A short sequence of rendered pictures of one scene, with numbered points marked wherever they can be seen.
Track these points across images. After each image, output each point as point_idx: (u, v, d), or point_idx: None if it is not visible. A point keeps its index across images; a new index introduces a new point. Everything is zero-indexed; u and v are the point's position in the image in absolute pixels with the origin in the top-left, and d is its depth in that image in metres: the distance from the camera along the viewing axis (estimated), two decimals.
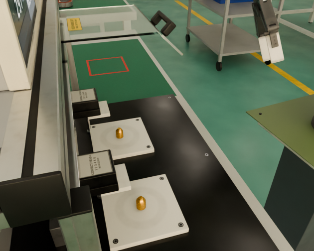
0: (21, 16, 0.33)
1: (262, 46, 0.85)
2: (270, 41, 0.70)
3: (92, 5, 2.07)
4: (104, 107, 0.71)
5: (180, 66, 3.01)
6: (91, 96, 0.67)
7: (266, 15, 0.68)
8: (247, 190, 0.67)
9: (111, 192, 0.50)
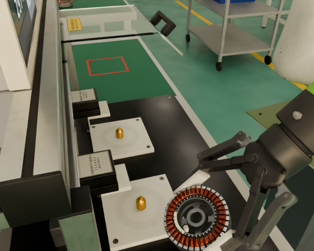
0: (21, 16, 0.33)
1: (190, 176, 0.53)
2: (228, 242, 0.43)
3: (92, 5, 2.07)
4: (104, 107, 0.71)
5: (180, 66, 3.01)
6: (91, 96, 0.67)
7: (266, 228, 0.40)
8: (247, 190, 0.67)
9: (111, 192, 0.50)
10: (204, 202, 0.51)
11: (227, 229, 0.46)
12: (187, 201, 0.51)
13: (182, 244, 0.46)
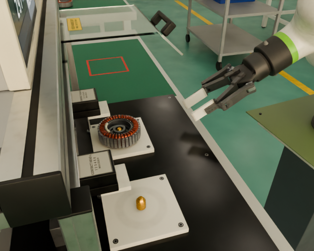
0: (21, 16, 0.33)
1: (195, 93, 0.82)
2: (209, 106, 0.76)
3: (92, 5, 2.07)
4: (104, 107, 0.71)
5: (180, 66, 3.01)
6: (91, 96, 0.67)
7: (234, 98, 0.73)
8: (247, 190, 0.67)
9: (111, 192, 0.50)
10: (126, 124, 0.79)
11: (136, 134, 0.74)
12: (116, 120, 0.78)
13: (106, 136, 0.72)
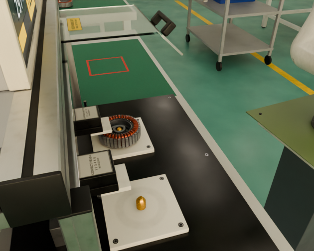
0: (21, 16, 0.33)
1: None
2: None
3: (92, 5, 2.07)
4: (106, 124, 0.74)
5: (180, 66, 3.01)
6: (94, 114, 0.70)
7: None
8: (247, 190, 0.67)
9: (111, 192, 0.50)
10: (126, 124, 0.79)
11: (136, 134, 0.74)
12: (116, 120, 0.78)
13: (106, 136, 0.72)
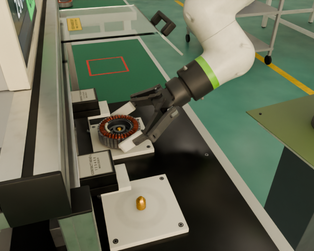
0: (21, 16, 0.33)
1: (122, 106, 0.82)
2: (137, 137, 0.70)
3: (92, 5, 2.07)
4: (104, 107, 0.71)
5: (180, 66, 3.01)
6: (91, 96, 0.67)
7: (160, 126, 0.69)
8: (247, 190, 0.67)
9: (111, 192, 0.50)
10: (126, 124, 0.79)
11: None
12: (116, 120, 0.78)
13: (106, 136, 0.72)
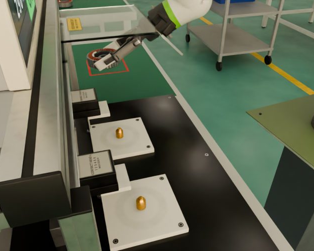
0: (21, 16, 0.33)
1: (111, 45, 1.04)
2: (107, 58, 0.92)
3: (92, 5, 2.07)
4: (104, 107, 0.71)
5: (180, 66, 3.01)
6: (91, 96, 0.67)
7: (123, 50, 0.89)
8: (247, 190, 0.67)
9: (111, 192, 0.50)
10: None
11: None
12: (103, 51, 1.01)
13: (90, 58, 0.96)
